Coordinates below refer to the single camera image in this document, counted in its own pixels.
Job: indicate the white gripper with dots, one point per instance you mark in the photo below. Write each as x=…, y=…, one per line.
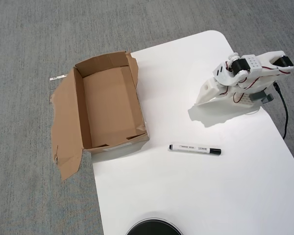
x=207, y=94

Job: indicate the white marker pen black cap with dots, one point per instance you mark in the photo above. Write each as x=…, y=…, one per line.
x=186, y=147

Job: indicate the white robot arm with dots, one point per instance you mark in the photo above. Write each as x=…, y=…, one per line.
x=252, y=64

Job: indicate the open brown cardboard box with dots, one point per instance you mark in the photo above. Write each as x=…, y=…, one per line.
x=105, y=129

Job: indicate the grey table clamp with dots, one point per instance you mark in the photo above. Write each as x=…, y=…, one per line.
x=268, y=98

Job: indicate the black round object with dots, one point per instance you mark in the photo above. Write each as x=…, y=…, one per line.
x=154, y=227

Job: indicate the white paper strip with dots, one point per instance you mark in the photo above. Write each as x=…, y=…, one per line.
x=57, y=78

